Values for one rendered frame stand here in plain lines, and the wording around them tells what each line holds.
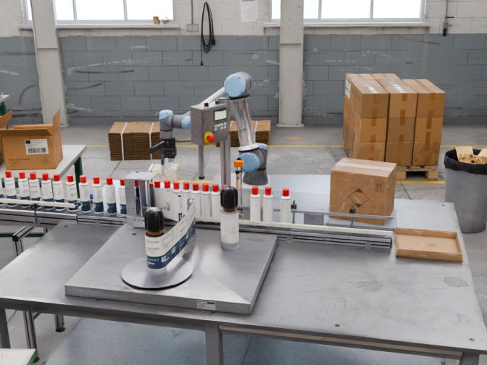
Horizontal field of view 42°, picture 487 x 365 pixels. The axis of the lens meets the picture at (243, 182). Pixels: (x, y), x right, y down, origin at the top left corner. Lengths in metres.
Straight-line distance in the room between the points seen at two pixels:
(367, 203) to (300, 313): 0.97
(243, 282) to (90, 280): 0.65
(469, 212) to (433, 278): 2.59
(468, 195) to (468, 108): 3.78
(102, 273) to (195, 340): 0.89
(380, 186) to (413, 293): 0.72
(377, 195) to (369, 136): 3.23
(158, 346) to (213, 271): 0.85
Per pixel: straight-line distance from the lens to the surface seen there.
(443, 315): 2.71
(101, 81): 8.93
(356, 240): 3.20
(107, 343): 3.63
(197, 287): 2.71
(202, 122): 3.18
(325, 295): 2.76
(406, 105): 6.57
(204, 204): 3.28
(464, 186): 5.45
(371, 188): 3.36
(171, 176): 3.70
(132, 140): 7.34
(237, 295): 2.65
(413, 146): 6.72
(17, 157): 4.72
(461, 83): 9.05
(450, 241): 3.36
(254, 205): 3.22
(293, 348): 3.51
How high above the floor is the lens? 2.18
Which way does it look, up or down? 20 degrees down
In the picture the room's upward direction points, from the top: 1 degrees counter-clockwise
